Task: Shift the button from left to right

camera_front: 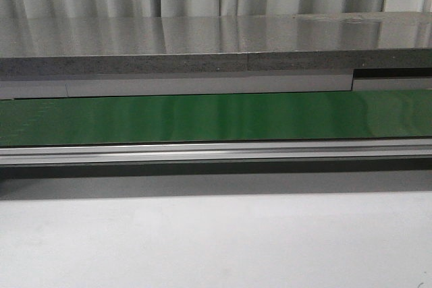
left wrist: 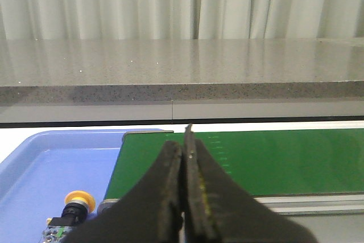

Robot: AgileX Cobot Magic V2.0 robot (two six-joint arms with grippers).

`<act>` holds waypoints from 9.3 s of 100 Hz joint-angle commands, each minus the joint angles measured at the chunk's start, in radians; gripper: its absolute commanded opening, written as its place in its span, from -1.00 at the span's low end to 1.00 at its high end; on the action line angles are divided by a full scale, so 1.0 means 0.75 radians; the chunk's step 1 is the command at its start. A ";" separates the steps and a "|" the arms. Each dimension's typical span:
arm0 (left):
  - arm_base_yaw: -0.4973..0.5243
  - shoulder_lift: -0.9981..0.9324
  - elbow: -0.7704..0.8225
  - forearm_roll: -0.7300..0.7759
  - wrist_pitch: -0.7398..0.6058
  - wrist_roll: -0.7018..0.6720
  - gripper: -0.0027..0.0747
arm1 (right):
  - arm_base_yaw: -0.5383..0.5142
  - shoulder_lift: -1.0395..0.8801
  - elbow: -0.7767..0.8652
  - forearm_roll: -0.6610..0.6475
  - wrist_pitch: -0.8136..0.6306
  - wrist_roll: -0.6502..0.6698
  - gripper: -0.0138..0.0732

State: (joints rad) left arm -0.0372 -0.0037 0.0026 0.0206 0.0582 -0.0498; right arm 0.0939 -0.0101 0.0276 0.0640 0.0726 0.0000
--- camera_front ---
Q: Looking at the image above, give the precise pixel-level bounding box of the aluminium conveyor side rail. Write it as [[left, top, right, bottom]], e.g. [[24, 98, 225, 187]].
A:
[[1, 138, 431, 167]]

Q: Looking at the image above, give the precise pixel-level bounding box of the grey stone countertop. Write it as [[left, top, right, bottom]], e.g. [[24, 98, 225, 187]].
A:
[[1, 12, 431, 81]]

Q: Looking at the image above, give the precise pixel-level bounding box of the green conveyor belt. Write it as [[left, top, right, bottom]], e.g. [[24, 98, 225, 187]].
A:
[[1, 90, 431, 147]]

